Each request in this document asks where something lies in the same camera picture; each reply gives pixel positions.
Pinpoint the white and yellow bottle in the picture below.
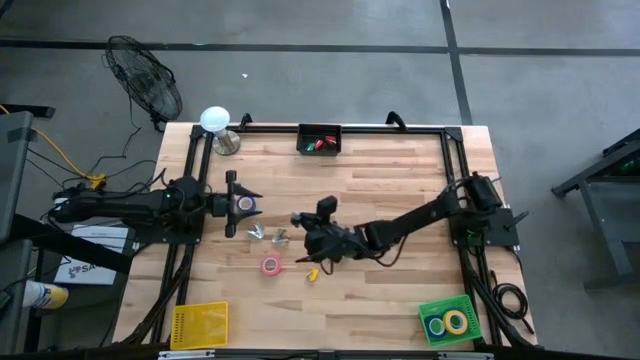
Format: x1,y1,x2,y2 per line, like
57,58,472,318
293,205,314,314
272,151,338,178
22,279,70,310

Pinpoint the dark metal cart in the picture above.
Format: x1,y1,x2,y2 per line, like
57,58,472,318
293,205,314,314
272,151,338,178
551,127,640,292

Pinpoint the grey equipment cabinet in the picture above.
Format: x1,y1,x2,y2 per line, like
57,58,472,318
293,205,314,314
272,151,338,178
0,103,56,354

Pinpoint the yellow tape roll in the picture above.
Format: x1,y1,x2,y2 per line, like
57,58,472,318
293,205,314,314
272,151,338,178
443,309,470,336

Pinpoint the blue tape roll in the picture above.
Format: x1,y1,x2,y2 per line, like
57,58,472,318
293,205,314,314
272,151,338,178
425,314,449,339

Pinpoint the green plastic basket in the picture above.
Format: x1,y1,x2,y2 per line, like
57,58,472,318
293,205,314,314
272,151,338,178
418,294,482,348

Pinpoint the yellow plastic basket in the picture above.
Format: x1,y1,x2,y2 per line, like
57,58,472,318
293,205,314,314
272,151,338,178
169,301,230,351

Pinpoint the black floor fan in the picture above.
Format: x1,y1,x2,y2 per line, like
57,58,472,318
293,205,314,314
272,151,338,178
102,34,184,132

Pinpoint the white lamp with metal base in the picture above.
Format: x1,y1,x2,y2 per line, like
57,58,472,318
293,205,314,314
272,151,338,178
199,105,242,157

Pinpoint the black diagonal stand bar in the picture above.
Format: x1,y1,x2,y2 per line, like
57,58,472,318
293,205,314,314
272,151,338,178
9,213,134,275

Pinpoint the black cable bundle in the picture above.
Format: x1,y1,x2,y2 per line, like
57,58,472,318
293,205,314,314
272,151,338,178
122,244,194,346
457,244,531,349

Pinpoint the white printed paper sheet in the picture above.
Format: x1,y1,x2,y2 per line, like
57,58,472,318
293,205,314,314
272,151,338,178
53,225,130,286

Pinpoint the black plastic basket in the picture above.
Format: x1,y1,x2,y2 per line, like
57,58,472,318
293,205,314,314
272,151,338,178
295,123,343,157

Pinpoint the yellow power cable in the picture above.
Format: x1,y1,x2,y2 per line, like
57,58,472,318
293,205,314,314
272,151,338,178
0,103,109,191

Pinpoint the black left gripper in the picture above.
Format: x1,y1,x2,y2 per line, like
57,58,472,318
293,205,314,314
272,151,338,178
207,170,264,239

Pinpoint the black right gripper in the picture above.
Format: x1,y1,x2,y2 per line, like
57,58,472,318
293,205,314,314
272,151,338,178
290,195,360,264

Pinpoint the coiled black cable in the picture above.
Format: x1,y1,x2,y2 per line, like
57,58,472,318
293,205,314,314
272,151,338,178
489,269,536,335

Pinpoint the black aluminium table frame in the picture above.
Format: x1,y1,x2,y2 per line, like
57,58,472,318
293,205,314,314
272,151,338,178
119,112,539,349

